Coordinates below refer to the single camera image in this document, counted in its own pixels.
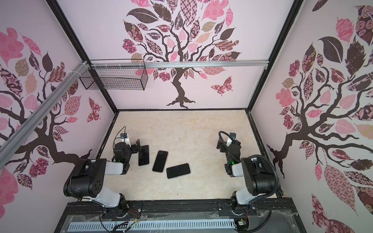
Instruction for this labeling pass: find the right black corrugated cable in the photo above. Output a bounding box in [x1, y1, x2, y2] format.
[218, 130, 280, 233]

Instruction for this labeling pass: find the aluminium rail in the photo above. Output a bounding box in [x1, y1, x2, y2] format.
[90, 60, 269, 69]
[1, 61, 89, 168]

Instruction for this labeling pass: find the phone in white case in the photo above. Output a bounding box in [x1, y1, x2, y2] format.
[138, 145, 150, 166]

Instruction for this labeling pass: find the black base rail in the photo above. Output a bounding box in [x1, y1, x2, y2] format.
[55, 198, 306, 233]

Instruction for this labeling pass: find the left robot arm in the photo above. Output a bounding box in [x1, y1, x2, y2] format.
[63, 140, 141, 212]

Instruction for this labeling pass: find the back aluminium rail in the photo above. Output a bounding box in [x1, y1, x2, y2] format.
[90, 60, 269, 69]

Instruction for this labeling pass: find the light blue phone case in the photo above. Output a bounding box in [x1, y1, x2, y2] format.
[166, 163, 191, 180]

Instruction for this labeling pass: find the black wire basket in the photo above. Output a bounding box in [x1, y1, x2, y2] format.
[80, 58, 148, 91]

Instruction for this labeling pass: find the white slotted cable duct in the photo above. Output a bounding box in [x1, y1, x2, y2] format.
[67, 219, 236, 233]

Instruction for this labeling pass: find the left thin black cable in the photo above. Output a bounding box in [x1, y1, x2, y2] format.
[112, 126, 127, 146]

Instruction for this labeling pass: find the phone in pink case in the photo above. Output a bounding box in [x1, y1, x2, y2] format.
[152, 150, 169, 173]

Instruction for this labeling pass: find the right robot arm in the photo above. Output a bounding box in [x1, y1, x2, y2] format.
[217, 139, 279, 205]

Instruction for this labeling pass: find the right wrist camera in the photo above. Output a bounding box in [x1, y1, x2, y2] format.
[226, 132, 236, 146]

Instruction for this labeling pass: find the left aluminium rail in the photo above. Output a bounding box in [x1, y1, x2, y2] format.
[1, 61, 89, 168]

